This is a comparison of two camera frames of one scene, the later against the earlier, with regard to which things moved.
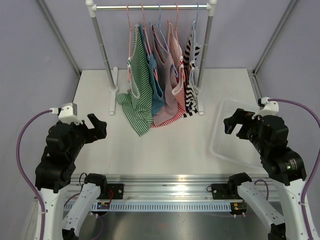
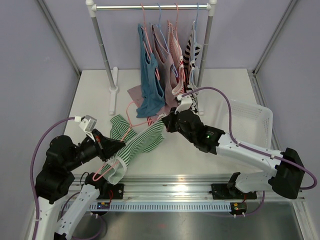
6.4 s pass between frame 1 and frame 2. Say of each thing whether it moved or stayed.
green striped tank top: moved
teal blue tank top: stayed
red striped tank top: stayed
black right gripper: moved
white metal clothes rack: stayed
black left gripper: moved
